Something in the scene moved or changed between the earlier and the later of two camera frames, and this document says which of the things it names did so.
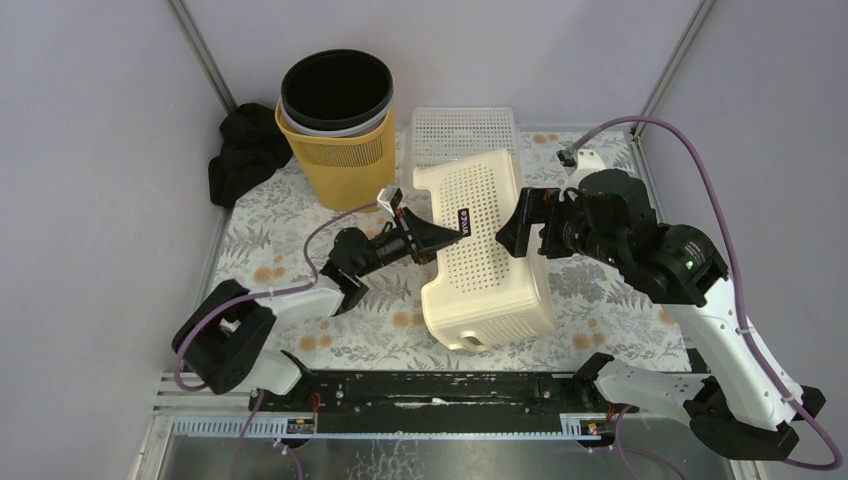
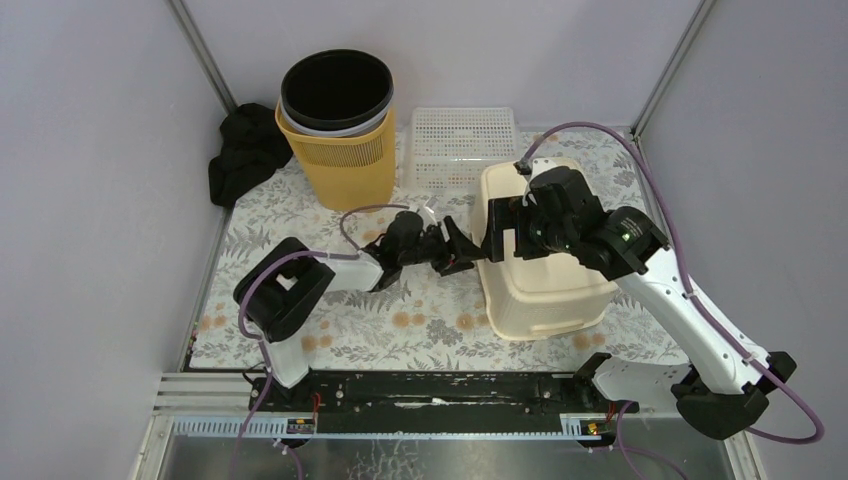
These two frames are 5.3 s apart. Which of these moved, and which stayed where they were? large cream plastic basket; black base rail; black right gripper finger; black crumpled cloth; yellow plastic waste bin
Moved: large cream plastic basket; black right gripper finger
Stayed: black base rail; black crumpled cloth; yellow plastic waste bin
